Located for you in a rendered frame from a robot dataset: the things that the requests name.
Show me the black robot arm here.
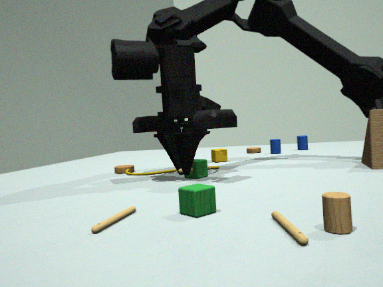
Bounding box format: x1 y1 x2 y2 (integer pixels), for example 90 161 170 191
110 0 383 118

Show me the orange round disc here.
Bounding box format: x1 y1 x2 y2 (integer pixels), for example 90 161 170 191
247 147 261 153

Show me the blue cylinder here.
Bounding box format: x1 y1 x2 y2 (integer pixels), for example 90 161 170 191
270 139 281 154
297 136 308 150

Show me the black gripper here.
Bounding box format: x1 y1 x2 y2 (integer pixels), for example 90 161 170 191
133 77 237 175

